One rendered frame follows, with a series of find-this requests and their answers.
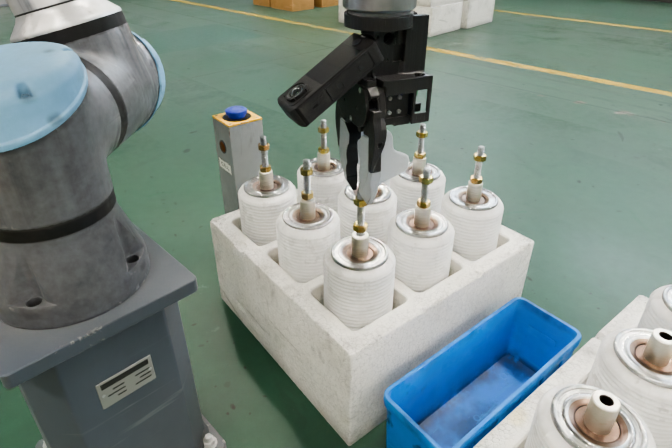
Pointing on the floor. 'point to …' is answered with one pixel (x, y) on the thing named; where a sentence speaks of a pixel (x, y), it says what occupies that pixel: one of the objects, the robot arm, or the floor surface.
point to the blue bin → (477, 378)
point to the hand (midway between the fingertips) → (355, 187)
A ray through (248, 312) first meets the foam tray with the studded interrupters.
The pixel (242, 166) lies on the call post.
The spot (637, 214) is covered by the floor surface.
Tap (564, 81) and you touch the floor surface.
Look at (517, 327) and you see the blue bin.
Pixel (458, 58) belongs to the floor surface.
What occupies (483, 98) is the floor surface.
